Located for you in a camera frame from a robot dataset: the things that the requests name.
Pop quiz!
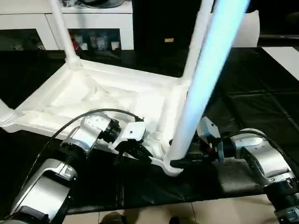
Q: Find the white plastic table leg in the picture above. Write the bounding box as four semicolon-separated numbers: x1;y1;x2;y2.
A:
48;0;84;70
177;0;214;87
0;99;19;128
160;0;251;178

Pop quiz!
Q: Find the white plastic table top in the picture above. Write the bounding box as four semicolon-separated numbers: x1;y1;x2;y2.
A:
0;60;192;178

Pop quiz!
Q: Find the black robot left foot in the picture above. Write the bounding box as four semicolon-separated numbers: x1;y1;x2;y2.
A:
100;212;127;224

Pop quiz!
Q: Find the black work mat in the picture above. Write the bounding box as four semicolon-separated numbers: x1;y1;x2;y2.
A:
0;47;299;216

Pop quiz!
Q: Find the white flat sheet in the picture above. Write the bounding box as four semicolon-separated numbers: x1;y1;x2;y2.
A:
262;47;299;71

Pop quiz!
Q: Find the white flat panel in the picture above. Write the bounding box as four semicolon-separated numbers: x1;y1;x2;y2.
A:
242;10;261;48

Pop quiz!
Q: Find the white cabinet with glass doors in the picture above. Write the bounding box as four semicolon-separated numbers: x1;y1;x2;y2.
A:
0;0;135;52

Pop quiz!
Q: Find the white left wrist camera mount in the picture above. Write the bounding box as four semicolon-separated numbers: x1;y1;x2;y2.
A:
110;121;147;151

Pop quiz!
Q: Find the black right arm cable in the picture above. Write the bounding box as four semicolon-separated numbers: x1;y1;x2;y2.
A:
220;129;286;155

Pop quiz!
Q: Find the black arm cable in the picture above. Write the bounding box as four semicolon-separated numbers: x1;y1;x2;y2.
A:
28;108;144;188
220;129;286;155

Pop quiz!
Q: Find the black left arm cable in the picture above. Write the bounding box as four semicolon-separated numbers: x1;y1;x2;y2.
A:
28;108;144;188

